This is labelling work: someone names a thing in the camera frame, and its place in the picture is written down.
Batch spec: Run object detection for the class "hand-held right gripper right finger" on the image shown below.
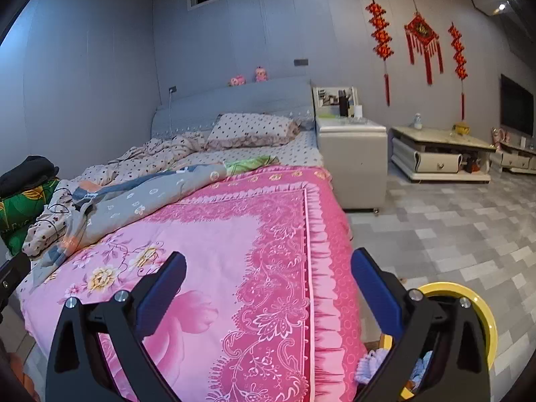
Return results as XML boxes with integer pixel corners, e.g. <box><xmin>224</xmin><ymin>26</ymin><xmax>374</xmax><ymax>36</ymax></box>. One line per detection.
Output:
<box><xmin>351</xmin><ymin>248</ymin><xmax>491</xmax><ymax>402</ymax></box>

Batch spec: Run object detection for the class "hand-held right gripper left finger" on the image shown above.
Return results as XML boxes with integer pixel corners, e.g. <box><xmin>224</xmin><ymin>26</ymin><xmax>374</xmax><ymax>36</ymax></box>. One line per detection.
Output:
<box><xmin>45</xmin><ymin>251</ymin><xmax>188</xmax><ymax>402</ymax></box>

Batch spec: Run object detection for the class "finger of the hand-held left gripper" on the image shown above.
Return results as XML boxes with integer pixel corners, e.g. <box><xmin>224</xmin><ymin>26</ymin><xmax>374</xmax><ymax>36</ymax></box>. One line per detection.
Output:
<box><xmin>0</xmin><ymin>255</ymin><xmax>32</xmax><ymax>315</ymax></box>

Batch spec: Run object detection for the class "white foam net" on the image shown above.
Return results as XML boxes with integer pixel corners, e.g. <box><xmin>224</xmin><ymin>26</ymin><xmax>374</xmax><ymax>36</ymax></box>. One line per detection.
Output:
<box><xmin>355</xmin><ymin>348</ymin><xmax>392</xmax><ymax>386</ymax></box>

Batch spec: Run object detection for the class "yellow trash bin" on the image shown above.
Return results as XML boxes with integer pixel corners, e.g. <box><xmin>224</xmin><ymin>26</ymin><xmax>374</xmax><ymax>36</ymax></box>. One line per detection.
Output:
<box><xmin>355</xmin><ymin>282</ymin><xmax>499</xmax><ymax>400</ymax></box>

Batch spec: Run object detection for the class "green floral folded quilt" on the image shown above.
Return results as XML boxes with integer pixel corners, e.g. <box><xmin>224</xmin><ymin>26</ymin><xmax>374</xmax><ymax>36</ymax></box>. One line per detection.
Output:
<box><xmin>0</xmin><ymin>178</ymin><xmax>61</xmax><ymax>256</ymax></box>

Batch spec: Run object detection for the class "grey floral quilt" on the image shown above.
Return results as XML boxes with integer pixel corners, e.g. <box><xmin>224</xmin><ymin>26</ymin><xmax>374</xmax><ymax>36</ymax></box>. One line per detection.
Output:
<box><xmin>23</xmin><ymin>155</ymin><xmax>279</xmax><ymax>279</ymax></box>

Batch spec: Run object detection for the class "black folded clothing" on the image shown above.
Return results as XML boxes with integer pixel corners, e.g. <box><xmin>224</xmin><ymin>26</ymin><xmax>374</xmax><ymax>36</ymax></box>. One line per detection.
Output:
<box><xmin>0</xmin><ymin>156</ymin><xmax>60</xmax><ymax>197</ymax></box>

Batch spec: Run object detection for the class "pink floral blanket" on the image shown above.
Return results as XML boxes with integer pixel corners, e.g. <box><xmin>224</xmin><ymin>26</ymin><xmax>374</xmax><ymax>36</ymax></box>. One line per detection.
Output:
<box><xmin>19</xmin><ymin>165</ymin><xmax>369</xmax><ymax>402</ymax></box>

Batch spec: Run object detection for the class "cream nightstand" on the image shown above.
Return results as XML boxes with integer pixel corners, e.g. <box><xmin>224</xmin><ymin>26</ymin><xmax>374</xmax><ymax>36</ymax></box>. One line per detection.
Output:
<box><xmin>315</xmin><ymin>116</ymin><xmax>388</xmax><ymax>212</ymax></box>

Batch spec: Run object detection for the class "beige polka dot duvet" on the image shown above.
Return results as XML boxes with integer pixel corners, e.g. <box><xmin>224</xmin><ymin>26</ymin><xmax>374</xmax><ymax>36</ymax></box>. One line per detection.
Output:
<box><xmin>21</xmin><ymin>131</ymin><xmax>227</xmax><ymax>256</ymax></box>

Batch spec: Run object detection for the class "cream coffee table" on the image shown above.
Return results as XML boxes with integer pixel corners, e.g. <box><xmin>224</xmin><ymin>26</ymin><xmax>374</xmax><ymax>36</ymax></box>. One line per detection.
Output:
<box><xmin>390</xmin><ymin>126</ymin><xmax>498</xmax><ymax>184</ymax></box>

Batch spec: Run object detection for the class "polka dot pillow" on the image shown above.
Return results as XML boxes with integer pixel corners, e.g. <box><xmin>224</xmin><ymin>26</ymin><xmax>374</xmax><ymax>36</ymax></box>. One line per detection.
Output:
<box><xmin>205</xmin><ymin>113</ymin><xmax>300</xmax><ymax>150</ymax></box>

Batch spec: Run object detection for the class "cream television cabinet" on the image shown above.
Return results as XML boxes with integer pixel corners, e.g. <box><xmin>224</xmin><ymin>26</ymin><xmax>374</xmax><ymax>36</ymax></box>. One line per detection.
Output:
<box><xmin>490</xmin><ymin>140</ymin><xmax>536</xmax><ymax>174</ymax></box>

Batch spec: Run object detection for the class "white framed picture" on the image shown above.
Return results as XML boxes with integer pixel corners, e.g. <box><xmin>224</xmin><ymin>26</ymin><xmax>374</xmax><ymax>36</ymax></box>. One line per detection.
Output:
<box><xmin>313</xmin><ymin>86</ymin><xmax>358</xmax><ymax>119</ymax></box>

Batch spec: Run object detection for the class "grey upholstered bed headboard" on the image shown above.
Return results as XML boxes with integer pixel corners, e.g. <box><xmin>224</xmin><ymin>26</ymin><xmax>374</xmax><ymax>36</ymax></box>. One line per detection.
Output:
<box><xmin>151</xmin><ymin>79</ymin><xmax>315</xmax><ymax>139</ymax></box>

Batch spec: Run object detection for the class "black television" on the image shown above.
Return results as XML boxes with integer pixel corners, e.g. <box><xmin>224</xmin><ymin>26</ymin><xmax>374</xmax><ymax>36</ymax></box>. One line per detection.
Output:
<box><xmin>500</xmin><ymin>73</ymin><xmax>536</xmax><ymax>139</ymax></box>

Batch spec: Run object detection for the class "red diamond tassel decoration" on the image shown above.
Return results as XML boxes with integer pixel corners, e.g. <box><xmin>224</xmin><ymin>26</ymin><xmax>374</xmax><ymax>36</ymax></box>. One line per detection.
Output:
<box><xmin>403</xmin><ymin>0</ymin><xmax>445</xmax><ymax>86</ymax></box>

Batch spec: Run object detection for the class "black cable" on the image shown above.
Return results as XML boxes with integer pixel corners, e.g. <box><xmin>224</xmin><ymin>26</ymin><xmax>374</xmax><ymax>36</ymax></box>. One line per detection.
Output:
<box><xmin>40</xmin><ymin>201</ymin><xmax>90</xmax><ymax>235</ymax></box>

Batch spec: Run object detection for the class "red knot string decoration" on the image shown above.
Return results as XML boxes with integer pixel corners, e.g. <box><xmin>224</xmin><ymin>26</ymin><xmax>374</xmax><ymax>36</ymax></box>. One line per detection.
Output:
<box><xmin>365</xmin><ymin>0</ymin><xmax>395</xmax><ymax>107</ymax></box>
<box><xmin>447</xmin><ymin>22</ymin><xmax>469</xmax><ymax>121</ymax></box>

